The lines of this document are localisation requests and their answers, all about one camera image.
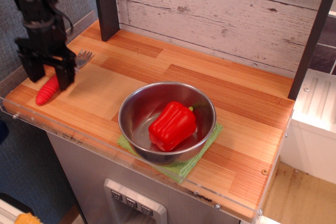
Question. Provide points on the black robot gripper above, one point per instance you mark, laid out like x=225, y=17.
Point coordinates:
x=47, y=46

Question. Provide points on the red-handled metal fork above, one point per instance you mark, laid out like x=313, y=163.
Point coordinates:
x=52, y=85

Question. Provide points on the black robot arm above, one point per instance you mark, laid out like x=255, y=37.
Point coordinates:
x=39, y=14

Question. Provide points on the stainless steel bowl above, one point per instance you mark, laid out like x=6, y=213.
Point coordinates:
x=145, y=104

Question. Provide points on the grey cabinet with button panel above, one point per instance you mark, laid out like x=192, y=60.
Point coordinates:
x=109, y=189

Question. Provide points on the red bell pepper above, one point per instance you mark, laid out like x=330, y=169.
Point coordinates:
x=175, y=123

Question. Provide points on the yellow object bottom left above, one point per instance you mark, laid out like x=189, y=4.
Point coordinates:
x=27, y=218

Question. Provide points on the green cloth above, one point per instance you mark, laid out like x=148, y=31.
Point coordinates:
x=179, y=172

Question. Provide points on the clear acrylic table guard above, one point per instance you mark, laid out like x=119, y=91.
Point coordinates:
x=234, y=172

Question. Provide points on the white toy sink unit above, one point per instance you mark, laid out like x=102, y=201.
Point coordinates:
x=309, y=145

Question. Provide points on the dark left shelf post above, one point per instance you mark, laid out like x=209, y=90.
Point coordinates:
x=108, y=18

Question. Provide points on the dark shelf post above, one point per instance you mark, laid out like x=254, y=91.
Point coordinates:
x=314, y=36
x=108, y=18

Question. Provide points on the dark right shelf post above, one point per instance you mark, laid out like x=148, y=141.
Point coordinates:
x=314, y=36

